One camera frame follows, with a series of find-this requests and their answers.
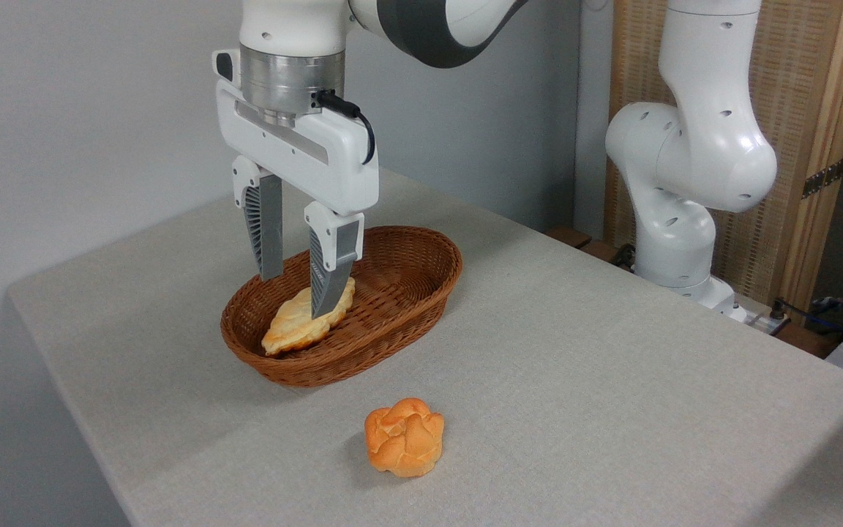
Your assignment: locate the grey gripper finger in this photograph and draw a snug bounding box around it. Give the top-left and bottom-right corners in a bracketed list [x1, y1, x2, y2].
[232, 155, 285, 283]
[304, 201, 365, 320]

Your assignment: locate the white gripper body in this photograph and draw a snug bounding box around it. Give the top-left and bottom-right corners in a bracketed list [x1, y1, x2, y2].
[212, 49, 381, 217]

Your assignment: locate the round orange bread roll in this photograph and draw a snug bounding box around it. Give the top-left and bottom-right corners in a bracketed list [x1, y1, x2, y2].
[364, 397, 445, 479]

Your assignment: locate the flat pale bread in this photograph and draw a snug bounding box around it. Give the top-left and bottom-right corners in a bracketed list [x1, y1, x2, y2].
[261, 277, 356, 357]

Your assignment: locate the brown wicker oval basket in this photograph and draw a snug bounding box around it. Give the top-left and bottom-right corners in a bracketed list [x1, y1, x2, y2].
[220, 225, 464, 388]

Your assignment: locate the grey tablecloth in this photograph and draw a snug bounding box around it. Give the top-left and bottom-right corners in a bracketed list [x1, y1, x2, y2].
[6, 167, 843, 527]

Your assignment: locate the dark metal screen hinge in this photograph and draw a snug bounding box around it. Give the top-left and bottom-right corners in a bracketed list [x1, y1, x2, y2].
[801, 157, 843, 201]

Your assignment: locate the wooden woven folding screen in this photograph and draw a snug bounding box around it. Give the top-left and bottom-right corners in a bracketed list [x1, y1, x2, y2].
[603, 0, 843, 317]

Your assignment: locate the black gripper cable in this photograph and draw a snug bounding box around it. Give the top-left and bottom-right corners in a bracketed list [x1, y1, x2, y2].
[311, 89, 377, 166]

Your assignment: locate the black power cable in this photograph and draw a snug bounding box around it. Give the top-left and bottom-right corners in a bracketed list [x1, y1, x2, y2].
[770, 296, 843, 345]

